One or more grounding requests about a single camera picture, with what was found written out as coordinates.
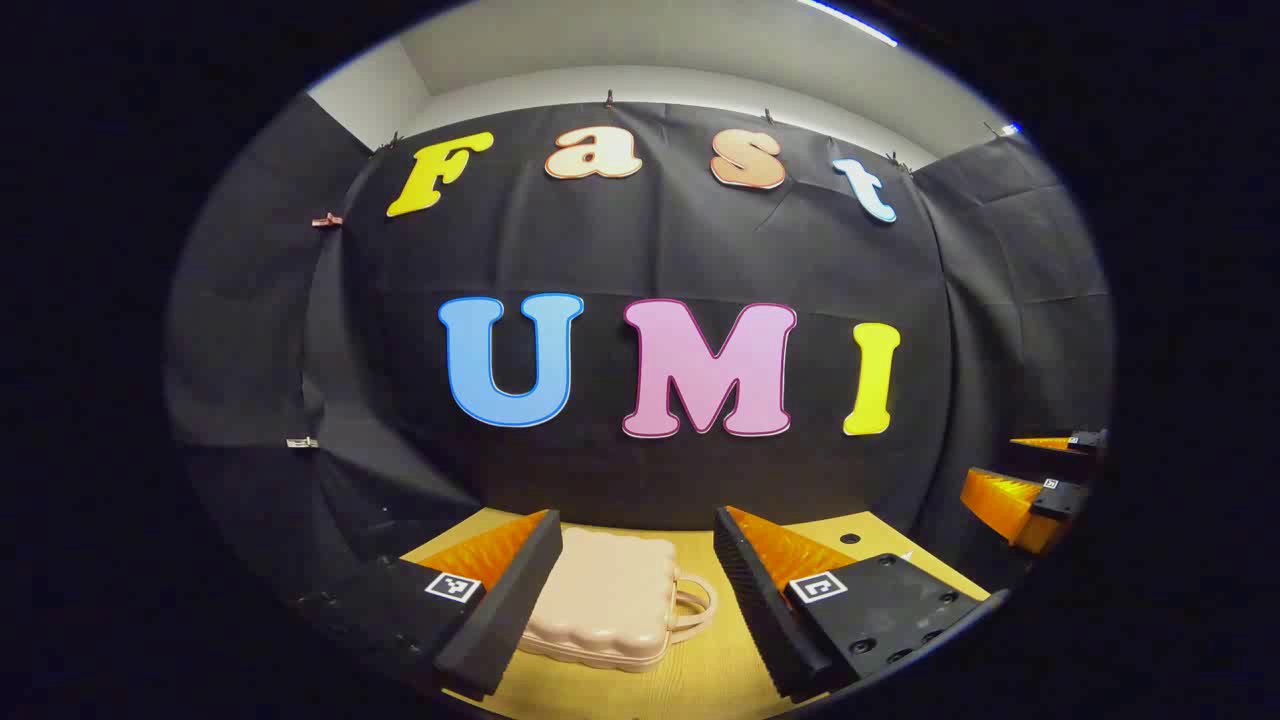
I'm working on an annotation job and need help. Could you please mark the pale pink hard-shell suitcase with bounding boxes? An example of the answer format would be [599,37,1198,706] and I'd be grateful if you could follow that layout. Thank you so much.
[518,527,719,673]

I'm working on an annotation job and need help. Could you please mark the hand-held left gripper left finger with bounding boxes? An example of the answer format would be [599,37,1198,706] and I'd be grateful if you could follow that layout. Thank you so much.
[295,508,564,701]

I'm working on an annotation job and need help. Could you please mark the black backdrop cloth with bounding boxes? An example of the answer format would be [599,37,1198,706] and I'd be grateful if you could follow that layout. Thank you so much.
[165,92,1116,601]

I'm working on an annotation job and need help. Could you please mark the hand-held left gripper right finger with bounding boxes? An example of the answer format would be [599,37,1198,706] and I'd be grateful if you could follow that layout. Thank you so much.
[713,505,993,704]

